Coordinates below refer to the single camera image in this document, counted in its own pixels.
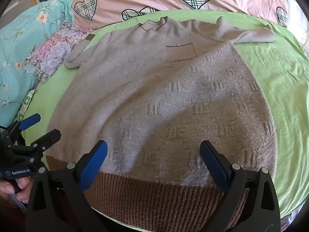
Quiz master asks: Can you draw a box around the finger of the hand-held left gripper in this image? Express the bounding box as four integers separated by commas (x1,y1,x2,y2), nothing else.
8,113,41,136
25,129,61,157

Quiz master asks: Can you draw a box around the light green bed sheet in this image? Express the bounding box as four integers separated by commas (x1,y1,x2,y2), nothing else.
23,10,309,223

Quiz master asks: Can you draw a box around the green patterned cloth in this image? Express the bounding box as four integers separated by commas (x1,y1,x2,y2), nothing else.
16,89,36,122

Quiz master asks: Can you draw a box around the teal floral pillow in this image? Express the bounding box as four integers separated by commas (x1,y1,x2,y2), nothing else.
0,0,81,126

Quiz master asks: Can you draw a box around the pastel floral blanket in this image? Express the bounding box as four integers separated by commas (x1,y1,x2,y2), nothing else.
25,20,93,84

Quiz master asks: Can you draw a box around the person's left hand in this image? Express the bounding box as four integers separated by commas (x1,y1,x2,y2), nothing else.
0,176,33,209

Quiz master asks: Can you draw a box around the beige knit sweater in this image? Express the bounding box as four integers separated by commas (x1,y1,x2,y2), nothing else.
46,16,278,230

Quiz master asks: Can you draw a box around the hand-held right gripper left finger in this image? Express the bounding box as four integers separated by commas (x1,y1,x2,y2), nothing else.
25,140,108,232

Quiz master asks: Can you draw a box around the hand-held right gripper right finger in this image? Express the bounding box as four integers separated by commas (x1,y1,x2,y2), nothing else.
199,140,282,232

